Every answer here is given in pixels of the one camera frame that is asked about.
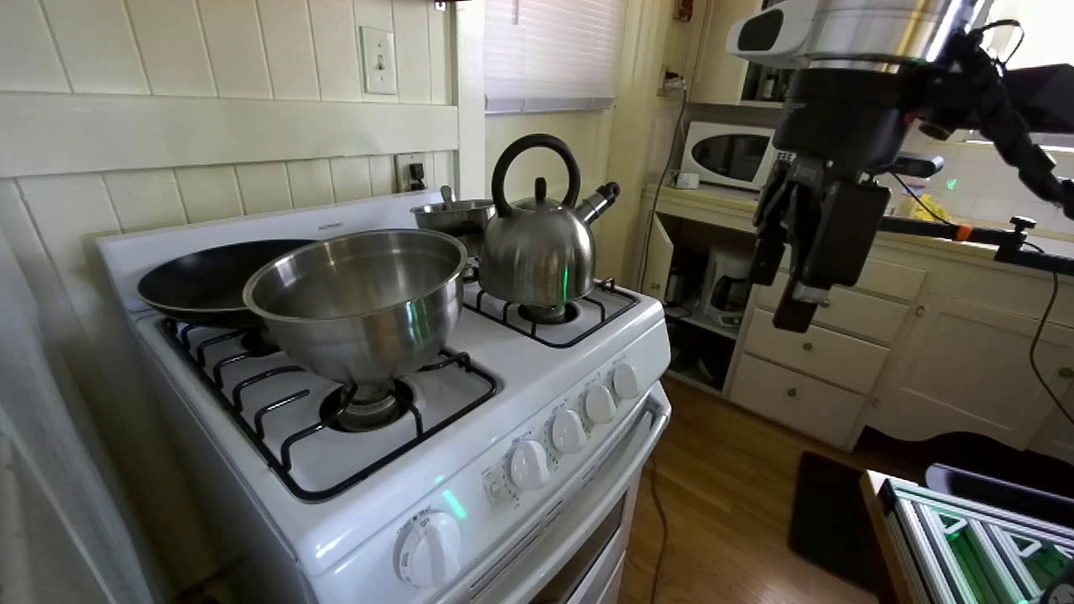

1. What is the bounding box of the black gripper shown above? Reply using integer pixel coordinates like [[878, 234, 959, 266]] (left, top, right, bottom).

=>
[[748, 159, 888, 331]]

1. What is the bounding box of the small silver bowl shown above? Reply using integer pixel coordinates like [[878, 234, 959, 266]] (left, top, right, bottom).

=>
[[414, 189, 497, 234]]

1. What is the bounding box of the big silver bowl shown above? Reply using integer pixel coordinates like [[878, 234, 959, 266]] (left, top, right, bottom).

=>
[[243, 227, 468, 382]]

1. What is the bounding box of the white microwave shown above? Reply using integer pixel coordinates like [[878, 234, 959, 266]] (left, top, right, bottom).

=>
[[681, 120, 774, 190]]

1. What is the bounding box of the cream drawer cabinet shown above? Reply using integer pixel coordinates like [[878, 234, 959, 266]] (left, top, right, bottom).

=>
[[647, 189, 1074, 461]]

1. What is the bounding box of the black floor mat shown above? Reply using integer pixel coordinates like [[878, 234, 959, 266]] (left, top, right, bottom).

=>
[[789, 452, 883, 594]]

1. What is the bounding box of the white gas stove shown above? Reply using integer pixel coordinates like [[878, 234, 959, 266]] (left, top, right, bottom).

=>
[[98, 196, 670, 604]]

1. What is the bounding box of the black frying pan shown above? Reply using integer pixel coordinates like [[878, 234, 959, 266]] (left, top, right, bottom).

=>
[[139, 239, 302, 327]]

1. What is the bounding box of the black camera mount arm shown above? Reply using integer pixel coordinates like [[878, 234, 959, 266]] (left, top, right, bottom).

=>
[[878, 219, 1074, 274]]

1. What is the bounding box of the steel kettle black handle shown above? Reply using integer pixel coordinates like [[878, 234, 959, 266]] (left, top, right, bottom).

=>
[[479, 134, 620, 315]]

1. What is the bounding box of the grey wire rack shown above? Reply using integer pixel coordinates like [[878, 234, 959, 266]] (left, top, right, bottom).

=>
[[861, 463, 1074, 604]]

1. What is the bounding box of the black wall outlet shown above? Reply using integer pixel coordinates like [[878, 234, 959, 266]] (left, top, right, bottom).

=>
[[398, 165, 425, 190]]

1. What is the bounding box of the white wall switch plate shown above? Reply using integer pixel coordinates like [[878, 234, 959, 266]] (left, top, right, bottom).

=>
[[360, 28, 395, 95]]

